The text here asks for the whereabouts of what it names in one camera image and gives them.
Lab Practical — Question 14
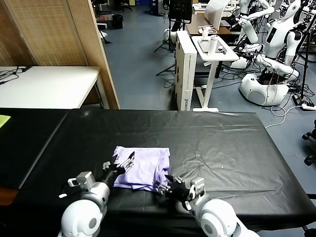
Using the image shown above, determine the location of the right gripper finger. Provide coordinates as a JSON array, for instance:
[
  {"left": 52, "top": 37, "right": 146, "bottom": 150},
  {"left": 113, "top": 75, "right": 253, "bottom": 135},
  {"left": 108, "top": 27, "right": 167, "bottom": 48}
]
[
  {"left": 154, "top": 182, "right": 172, "bottom": 196},
  {"left": 165, "top": 175, "right": 185, "bottom": 185}
]

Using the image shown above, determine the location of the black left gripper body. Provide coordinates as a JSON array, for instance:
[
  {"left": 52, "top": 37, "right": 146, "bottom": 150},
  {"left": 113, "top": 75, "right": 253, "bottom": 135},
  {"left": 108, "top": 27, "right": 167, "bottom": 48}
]
[{"left": 102, "top": 167, "right": 125, "bottom": 185}]

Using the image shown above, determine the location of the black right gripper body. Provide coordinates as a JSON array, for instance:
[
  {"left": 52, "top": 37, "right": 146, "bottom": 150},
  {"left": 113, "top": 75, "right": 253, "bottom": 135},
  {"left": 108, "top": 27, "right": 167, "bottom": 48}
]
[{"left": 165, "top": 184, "right": 192, "bottom": 202}]

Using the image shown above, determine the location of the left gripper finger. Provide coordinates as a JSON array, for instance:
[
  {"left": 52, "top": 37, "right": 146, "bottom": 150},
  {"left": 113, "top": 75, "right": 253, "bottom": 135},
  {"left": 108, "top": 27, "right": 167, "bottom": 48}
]
[
  {"left": 103, "top": 154, "right": 119, "bottom": 171},
  {"left": 118, "top": 152, "right": 136, "bottom": 173}
]

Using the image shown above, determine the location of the lavender t-shirt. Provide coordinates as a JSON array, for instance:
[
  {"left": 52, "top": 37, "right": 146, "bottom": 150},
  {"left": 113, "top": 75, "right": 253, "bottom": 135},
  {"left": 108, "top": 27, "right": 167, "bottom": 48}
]
[{"left": 112, "top": 146, "right": 171, "bottom": 193}]

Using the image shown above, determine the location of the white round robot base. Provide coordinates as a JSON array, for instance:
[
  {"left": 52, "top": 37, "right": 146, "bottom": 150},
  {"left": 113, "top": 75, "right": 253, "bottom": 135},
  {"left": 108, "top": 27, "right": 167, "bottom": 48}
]
[{"left": 162, "top": 29, "right": 177, "bottom": 41}]

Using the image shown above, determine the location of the black plastic table cover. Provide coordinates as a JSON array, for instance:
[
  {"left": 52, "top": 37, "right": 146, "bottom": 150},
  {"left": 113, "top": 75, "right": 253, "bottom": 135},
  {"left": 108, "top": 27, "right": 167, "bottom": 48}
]
[{"left": 18, "top": 108, "right": 316, "bottom": 233}]

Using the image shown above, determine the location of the matte black table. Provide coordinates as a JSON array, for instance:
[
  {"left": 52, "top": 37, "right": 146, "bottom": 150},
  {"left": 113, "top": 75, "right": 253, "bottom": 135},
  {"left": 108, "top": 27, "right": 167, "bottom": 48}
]
[{"left": 0, "top": 108, "right": 69, "bottom": 191}]

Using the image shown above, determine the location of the white rectangular table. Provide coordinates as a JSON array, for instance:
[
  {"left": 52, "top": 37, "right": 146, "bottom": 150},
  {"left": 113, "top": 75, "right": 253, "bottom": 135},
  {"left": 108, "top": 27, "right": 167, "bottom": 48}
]
[{"left": 0, "top": 66, "right": 109, "bottom": 110}]

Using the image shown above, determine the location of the white standing desk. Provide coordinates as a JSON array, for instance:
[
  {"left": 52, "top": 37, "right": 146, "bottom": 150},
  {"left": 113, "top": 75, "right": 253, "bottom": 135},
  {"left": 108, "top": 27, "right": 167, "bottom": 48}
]
[{"left": 190, "top": 36, "right": 239, "bottom": 112}]

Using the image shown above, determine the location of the tall white cardboard box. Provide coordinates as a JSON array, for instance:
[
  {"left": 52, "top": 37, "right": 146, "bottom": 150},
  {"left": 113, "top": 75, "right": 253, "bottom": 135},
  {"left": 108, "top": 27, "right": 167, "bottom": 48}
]
[{"left": 173, "top": 31, "right": 198, "bottom": 111}]

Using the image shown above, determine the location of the black light stand tripod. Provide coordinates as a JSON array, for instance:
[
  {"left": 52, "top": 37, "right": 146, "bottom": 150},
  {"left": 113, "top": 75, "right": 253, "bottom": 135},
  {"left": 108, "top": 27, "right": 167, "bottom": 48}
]
[{"left": 153, "top": 19, "right": 178, "bottom": 77}]

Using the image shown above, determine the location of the grey tablet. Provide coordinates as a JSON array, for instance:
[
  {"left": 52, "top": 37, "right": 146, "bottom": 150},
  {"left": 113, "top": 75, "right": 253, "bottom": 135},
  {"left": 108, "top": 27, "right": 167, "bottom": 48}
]
[{"left": 197, "top": 39, "right": 224, "bottom": 54}]

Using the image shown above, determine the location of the white tall bottle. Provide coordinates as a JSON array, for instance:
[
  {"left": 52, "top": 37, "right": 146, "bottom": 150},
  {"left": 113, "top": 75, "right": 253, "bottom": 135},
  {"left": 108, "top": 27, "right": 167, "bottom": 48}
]
[{"left": 206, "top": 35, "right": 219, "bottom": 57}]

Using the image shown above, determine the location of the black office chair base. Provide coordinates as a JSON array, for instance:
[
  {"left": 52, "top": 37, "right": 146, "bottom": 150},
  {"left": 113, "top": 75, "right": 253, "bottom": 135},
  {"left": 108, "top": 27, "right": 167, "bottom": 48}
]
[{"left": 301, "top": 120, "right": 316, "bottom": 166}]

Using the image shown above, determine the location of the black waste bin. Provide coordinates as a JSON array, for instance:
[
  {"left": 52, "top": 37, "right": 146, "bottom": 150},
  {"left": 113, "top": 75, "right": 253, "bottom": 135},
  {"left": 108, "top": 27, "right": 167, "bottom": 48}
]
[{"left": 111, "top": 14, "right": 123, "bottom": 30}]

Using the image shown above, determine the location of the wooden woven partition screen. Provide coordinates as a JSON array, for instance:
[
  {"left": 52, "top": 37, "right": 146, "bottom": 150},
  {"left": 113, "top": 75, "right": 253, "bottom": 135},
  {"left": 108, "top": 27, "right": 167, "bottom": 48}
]
[{"left": 0, "top": 0, "right": 121, "bottom": 110}]

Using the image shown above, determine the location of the white small stand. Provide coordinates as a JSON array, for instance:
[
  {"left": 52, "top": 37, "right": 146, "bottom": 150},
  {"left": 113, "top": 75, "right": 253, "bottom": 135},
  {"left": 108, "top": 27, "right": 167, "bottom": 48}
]
[{"left": 197, "top": 26, "right": 215, "bottom": 40}]

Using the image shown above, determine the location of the brown wooden desk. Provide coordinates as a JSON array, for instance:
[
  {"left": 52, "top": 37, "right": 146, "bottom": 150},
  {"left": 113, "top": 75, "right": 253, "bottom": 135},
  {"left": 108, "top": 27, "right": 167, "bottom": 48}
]
[{"left": 184, "top": 13, "right": 241, "bottom": 37}]

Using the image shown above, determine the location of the black panel on stand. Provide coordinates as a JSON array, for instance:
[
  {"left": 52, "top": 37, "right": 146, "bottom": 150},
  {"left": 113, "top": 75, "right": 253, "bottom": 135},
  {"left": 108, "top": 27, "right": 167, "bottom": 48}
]
[{"left": 167, "top": 0, "right": 193, "bottom": 24}]

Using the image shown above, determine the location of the white curved sheet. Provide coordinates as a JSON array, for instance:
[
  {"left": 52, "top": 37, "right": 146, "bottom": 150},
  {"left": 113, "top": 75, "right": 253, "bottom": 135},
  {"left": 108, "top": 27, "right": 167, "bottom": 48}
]
[{"left": 204, "top": 0, "right": 229, "bottom": 32}]

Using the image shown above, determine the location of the black tall tripod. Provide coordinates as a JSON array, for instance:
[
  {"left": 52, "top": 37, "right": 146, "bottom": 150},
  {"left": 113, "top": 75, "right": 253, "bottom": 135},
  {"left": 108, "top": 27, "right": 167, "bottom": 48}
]
[{"left": 291, "top": 18, "right": 316, "bottom": 104}]

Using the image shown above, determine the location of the white humanoid robot on base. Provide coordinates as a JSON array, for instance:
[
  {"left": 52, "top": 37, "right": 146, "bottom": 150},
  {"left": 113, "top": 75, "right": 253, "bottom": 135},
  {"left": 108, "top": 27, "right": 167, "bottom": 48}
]
[{"left": 229, "top": 0, "right": 307, "bottom": 107}]

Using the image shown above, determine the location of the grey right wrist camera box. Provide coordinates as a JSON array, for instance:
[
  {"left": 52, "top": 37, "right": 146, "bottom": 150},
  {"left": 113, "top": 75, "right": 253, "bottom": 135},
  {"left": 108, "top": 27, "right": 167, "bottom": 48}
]
[{"left": 189, "top": 177, "right": 206, "bottom": 198}]

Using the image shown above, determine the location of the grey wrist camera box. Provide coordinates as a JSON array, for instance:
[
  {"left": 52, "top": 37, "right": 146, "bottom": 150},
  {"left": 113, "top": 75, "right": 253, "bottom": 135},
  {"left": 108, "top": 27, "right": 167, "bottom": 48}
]
[
  {"left": 68, "top": 171, "right": 96, "bottom": 190},
  {"left": 189, "top": 177, "right": 206, "bottom": 198}
]

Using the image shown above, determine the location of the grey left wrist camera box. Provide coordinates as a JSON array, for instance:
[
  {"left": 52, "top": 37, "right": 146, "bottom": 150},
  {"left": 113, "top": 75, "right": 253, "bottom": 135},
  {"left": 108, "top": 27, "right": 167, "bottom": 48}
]
[{"left": 68, "top": 171, "right": 96, "bottom": 190}]

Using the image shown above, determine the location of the white floor cable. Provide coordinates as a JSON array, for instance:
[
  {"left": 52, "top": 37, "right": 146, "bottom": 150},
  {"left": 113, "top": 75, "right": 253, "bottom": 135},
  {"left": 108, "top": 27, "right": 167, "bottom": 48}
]
[{"left": 264, "top": 105, "right": 303, "bottom": 129}]

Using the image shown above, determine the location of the black cable bundle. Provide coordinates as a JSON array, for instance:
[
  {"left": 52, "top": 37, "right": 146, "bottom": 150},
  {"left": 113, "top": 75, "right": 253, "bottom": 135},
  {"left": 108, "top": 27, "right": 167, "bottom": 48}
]
[{"left": 0, "top": 66, "right": 29, "bottom": 86}]

